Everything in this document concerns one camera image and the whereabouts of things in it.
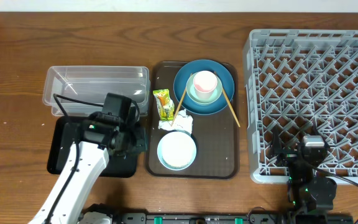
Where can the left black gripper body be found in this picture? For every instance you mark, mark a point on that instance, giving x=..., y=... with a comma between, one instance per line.
x=127, y=146

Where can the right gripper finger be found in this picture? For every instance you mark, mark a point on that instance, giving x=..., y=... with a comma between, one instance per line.
x=275, y=146
x=315, y=131

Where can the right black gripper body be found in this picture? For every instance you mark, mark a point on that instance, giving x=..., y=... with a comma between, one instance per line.
x=288, y=155

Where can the light blue bowl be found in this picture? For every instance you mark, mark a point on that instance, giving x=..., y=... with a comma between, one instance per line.
x=176, y=151

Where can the yellow green snack wrapper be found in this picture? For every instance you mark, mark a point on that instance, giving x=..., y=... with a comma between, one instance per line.
x=165, y=105

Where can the white napkin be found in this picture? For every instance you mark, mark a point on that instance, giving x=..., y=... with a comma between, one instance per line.
x=183, y=123

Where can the pink cup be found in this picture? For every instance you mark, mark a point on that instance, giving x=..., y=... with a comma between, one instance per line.
x=204, y=82

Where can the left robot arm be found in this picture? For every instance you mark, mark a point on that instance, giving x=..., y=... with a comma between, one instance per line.
x=112, y=132

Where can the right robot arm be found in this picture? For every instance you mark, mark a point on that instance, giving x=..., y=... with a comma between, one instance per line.
x=312, y=197

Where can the black waste tray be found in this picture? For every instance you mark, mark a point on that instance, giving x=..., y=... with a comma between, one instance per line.
x=121, y=167

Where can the grey dishwasher rack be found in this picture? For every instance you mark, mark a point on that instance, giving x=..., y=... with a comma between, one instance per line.
x=298, y=81

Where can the brown serving tray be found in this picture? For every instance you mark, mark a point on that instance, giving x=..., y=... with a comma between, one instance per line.
x=216, y=135

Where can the clear plastic bin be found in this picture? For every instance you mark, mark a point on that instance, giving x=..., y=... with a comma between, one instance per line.
x=92, y=84

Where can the dark blue plate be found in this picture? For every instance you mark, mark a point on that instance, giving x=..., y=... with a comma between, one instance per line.
x=226, y=73

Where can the light green bowl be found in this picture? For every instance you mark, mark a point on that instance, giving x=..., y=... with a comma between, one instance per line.
x=191, y=92

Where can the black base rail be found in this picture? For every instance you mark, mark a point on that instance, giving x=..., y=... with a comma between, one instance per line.
x=142, y=218

